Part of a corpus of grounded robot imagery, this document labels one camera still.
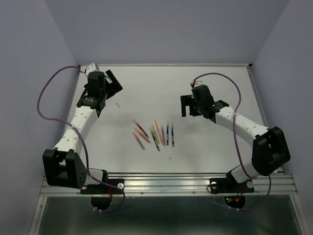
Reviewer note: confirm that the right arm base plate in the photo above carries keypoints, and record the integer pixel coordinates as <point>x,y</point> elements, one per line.
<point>227,186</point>

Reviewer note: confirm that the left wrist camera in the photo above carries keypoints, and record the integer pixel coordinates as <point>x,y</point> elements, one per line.
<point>91,68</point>

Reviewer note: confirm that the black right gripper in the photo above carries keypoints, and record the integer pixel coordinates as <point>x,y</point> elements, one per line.
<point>186,100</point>

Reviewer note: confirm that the green pen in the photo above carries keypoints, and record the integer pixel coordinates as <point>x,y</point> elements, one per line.
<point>154,138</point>

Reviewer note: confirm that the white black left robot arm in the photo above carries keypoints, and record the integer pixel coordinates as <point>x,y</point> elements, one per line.
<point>63,164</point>

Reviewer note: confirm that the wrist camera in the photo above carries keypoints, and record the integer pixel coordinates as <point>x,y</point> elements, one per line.
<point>91,68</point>
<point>196,83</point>

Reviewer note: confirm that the aluminium rail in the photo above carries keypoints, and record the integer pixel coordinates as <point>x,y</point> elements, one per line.
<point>140,185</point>

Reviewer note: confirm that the pink highlighter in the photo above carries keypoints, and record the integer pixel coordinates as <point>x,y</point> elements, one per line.
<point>139,141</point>

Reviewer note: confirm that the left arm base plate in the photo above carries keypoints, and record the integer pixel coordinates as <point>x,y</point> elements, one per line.
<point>105,187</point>

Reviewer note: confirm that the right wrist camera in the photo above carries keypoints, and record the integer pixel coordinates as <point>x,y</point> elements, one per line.
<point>196,83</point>

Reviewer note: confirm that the yellow highlighter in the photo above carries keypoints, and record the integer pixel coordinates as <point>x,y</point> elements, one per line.
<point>156,135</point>

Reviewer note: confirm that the blue pen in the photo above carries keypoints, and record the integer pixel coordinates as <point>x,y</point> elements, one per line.
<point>172,134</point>

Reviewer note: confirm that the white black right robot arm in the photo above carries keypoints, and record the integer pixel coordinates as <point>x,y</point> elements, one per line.
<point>269,146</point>

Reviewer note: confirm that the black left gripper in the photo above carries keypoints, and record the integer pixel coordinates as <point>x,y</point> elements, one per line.
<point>114,87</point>

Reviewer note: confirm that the dark red pen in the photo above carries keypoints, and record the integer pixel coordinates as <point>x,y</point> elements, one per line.
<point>140,128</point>

